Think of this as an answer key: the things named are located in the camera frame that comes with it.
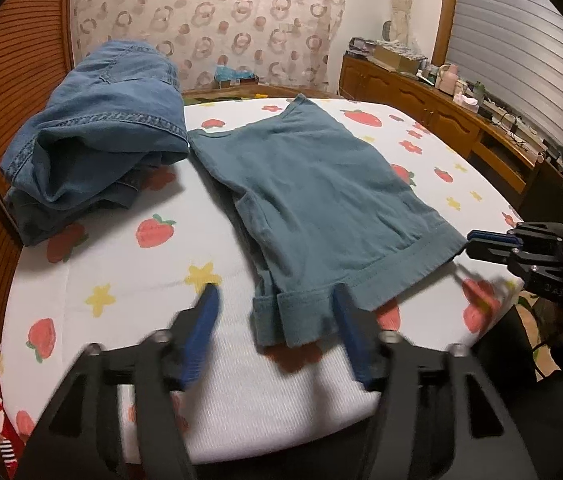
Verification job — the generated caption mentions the circle print sheer curtain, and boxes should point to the circle print sheer curtain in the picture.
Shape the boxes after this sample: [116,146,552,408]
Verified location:
[69,0,347,96]

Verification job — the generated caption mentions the beige tied curtain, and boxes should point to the beige tied curtain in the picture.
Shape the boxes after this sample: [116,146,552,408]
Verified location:
[389,0,428,56]

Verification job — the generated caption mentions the white strawberry print mat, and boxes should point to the white strawberry print mat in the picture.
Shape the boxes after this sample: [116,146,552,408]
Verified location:
[0,95,529,466]

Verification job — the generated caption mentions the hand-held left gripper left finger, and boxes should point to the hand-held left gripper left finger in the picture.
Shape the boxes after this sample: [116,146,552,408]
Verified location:
[14,282,222,480]

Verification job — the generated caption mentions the teal pants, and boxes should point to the teal pants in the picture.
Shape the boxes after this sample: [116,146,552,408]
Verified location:
[188,94,467,348]

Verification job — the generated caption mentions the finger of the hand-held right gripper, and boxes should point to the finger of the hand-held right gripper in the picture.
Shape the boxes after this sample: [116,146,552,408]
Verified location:
[463,244,529,276]
[467,229,522,250]

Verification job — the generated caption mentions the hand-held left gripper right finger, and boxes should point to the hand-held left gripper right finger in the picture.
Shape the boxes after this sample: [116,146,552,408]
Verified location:
[331,282,537,480]

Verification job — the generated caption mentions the red patterned cloth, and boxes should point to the red patterned cloth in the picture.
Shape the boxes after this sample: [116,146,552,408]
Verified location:
[0,375,32,480]

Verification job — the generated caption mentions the cardboard box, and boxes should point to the cardboard box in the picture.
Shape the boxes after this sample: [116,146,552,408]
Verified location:
[371,42,420,75]

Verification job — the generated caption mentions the wooden sideboard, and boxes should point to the wooden sideboard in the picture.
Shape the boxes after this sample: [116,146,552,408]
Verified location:
[339,55,562,196]

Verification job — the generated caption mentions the blue box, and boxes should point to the blue box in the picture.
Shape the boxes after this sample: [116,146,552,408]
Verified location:
[214,65,260,88]

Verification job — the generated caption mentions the blue denim jeans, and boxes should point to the blue denim jeans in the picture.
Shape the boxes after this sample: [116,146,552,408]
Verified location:
[0,41,191,247]

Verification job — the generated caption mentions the pink thermos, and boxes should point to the pink thermos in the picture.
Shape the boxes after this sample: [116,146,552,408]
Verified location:
[439,64,458,93]

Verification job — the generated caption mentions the white power strip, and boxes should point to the white power strip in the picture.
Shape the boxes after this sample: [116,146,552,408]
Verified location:
[481,100,548,147]

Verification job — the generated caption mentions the person's dark clothing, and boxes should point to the person's dark clothing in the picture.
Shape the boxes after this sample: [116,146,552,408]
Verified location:
[471,305,563,480]

